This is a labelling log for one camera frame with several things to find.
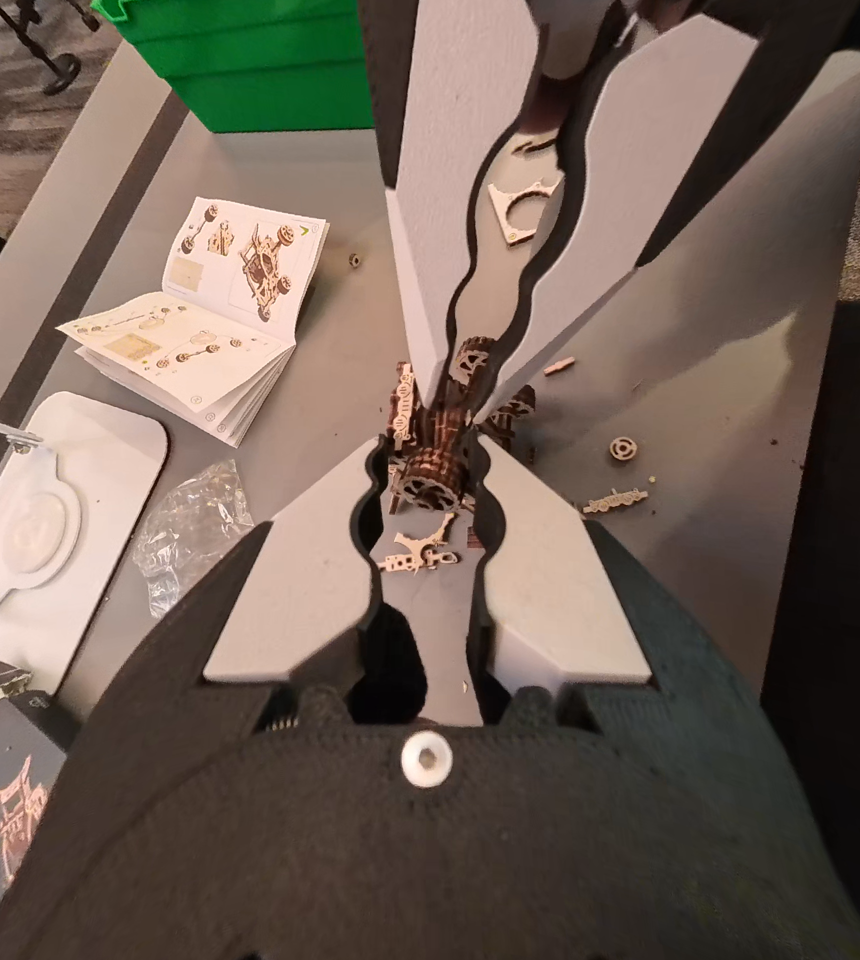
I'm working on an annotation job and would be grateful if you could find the toothed wooden bar piece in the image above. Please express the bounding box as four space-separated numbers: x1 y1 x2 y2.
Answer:
581 485 649 516

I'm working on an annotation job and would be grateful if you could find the person's right hand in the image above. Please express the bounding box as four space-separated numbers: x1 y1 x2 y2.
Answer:
522 69 577 138

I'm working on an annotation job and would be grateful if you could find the wooden buggy model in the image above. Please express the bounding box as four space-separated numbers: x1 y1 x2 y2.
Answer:
383 360 539 526

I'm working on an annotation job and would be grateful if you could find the green plastic bin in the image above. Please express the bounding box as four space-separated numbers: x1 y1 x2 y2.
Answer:
89 0 376 136

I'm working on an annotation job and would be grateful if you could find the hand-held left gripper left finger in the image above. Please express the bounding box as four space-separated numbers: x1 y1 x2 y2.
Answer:
203 437 391 687

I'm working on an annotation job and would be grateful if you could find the wooden wheel axle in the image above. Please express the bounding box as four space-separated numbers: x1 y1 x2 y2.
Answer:
400 333 496 519

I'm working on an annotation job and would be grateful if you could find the pale wooden linkage piece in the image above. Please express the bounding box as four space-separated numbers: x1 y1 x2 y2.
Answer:
376 550 462 579

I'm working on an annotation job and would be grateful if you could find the pale forked wooden scrap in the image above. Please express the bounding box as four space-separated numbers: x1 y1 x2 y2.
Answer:
391 511 458 561

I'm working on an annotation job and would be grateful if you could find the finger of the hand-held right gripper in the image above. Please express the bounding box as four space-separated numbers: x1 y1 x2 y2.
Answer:
484 31 763 423
385 0 545 406

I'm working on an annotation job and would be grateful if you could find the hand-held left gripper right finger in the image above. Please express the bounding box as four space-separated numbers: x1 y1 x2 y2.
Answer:
467 435 662 693

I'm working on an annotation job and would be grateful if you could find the wooden sheet offcut with holes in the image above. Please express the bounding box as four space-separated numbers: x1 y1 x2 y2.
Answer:
484 168 571 250

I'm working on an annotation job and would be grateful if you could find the instruction booklet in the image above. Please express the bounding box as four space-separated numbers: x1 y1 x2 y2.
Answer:
55 195 330 450

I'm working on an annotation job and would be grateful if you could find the clear plastic bag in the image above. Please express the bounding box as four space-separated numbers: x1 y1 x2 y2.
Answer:
130 457 256 621

